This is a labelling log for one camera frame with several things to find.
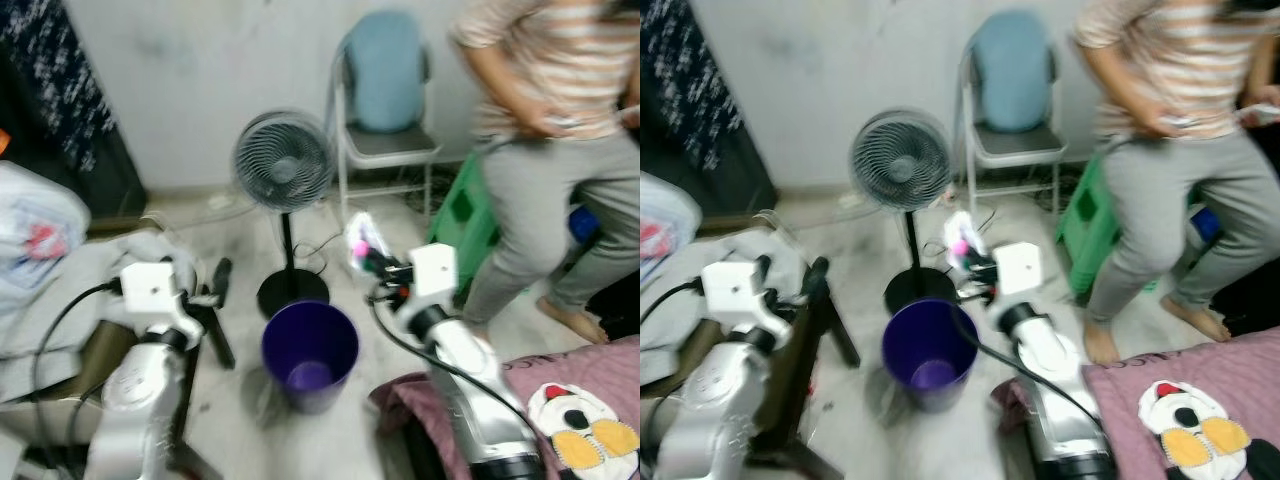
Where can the pink cartoon mouse quilt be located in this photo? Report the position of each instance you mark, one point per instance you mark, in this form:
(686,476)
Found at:
(1200,360)
(590,365)

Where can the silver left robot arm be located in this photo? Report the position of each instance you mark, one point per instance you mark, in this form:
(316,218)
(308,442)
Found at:
(715,410)
(135,420)

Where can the purple waste bin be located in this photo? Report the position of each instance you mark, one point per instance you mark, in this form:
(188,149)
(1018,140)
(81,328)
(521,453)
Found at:
(920,350)
(300,345)

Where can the white plastic bag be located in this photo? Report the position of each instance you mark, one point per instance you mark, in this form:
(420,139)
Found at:
(35,230)
(665,230)

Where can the grey folding chair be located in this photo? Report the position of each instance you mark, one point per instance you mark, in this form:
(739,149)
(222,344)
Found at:
(385,145)
(1010,140)

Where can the grey standing fan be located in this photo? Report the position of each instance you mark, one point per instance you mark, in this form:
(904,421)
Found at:
(900,160)
(285,160)

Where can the black white-patterned cloth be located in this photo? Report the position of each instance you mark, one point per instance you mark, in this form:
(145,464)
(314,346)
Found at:
(700,100)
(60,100)

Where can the blue chair cushion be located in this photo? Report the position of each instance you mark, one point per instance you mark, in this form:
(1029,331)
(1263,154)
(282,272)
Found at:
(385,70)
(1010,70)

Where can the blue object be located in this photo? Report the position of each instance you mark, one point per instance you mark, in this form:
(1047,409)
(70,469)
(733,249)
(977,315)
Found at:
(585,222)
(1206,225)

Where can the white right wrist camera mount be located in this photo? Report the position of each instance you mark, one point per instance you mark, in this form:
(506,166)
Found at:
(435,270)
(1020,268)

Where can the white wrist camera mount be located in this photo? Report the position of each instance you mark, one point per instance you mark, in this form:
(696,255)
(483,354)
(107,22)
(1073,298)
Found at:
(435,270)
(730,290)
(150,290)
(1020,268)

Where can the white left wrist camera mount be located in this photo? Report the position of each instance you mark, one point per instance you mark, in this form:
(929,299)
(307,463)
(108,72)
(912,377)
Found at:
(150,290)
(730,290)

